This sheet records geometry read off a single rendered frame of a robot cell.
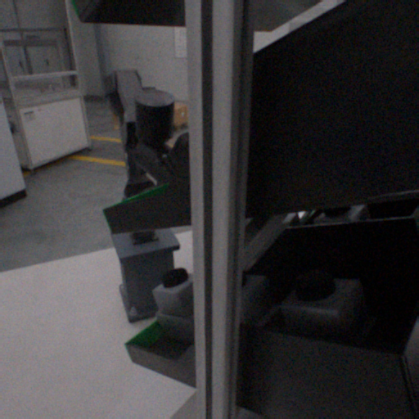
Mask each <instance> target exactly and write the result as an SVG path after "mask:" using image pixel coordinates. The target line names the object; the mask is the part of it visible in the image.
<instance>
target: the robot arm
mask: <svg viewBox="0 0 419 419"><path fill-rule="evenodd" d="M101 87H102V92H103V97H104V98H106V100H108V102H107V105H108V106H109V108H110V109H111V111H112V112H113V113H114V114H115V115H116V117H117V120H118V124H119V133H120V137H121V143H122V148H123V153H124V163H125V167H126V172H127V178H128V180H127V182H126V184H125V186H124V190H123V192H124V197H122V201H123V200H127V199H130V198H132V197H135V196H138V195H140V194H142V193H145V191H150V190H151V189H154V188H156V187H159V186H162V185H165V184H167V183H169V182H170V180H171V178H172V176H173V172H174V170H175V167H176V165H177V163H178V160H179V157H180V155H181V153H182V151H183V149H184V147H185V145H186V143H187V139H188V137H189V132H187V133H183V134H181V135H179V136H178V137H177V140H176V142H175V143H174V145H173V147H171V146H170V145H169V144H167V143H166V142H169V139H170V140H171V139H173V131H174V130H175V127H174V104H175V97H174V95H173V94H171V93H169V92H166V91H161V90H156V88H155V87H149V88H142V81H141V76H140V75H138V73H137V70H135V69H115V70H112V73H111V74H108V75H106V76H104V77H102V82H101ZM147 173H149V175H150V176H151V177H152V178H154V179H155V180H156V185H155V183H154V182H153V181H152V180H150V179H149V178H148V176H147V175H146V174H147ZM129 235H130V237H131V240H132V242H133V244H134V245H137V244H142V243H145V242H150V241H157V240H159V236H158V235H157V233H156V231H155V230H154V231H147V232H133V233H129Z"/></svg>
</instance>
